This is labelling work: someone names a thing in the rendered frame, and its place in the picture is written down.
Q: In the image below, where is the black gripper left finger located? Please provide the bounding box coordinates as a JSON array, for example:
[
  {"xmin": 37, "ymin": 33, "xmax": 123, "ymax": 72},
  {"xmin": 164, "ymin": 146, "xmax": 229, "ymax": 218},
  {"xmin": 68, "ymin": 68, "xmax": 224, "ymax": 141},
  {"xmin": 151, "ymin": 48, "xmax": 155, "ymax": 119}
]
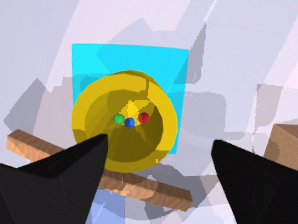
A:
[{"xmin": 0, "ymin": 135, "xmax": 109, "ymax": 224}]

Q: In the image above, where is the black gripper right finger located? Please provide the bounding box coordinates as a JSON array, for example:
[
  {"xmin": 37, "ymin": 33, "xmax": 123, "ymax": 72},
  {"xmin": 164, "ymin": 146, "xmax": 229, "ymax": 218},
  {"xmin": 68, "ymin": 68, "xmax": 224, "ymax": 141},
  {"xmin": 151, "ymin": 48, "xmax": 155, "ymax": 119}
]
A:
[{"xmin": 212, "ymin": 139, "xmax": 298, "ymax": 224}]

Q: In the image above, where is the green marble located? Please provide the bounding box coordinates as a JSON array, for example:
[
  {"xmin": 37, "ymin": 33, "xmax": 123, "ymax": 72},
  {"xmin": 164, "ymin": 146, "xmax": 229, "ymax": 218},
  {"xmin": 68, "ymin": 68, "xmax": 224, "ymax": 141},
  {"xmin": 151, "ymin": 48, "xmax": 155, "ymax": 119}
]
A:
[{"xmin": 113, "ymin": 113, "xmax": 124, "ymax": 124}]

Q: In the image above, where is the orange wooden curved bar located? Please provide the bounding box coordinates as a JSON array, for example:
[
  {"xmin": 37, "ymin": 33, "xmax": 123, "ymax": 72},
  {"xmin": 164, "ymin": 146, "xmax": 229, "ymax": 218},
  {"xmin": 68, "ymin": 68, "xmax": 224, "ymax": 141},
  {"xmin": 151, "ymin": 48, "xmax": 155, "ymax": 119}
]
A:
[{"xmin": 5, "ymin": 129, "xmax": 193, "ymax": 212}]

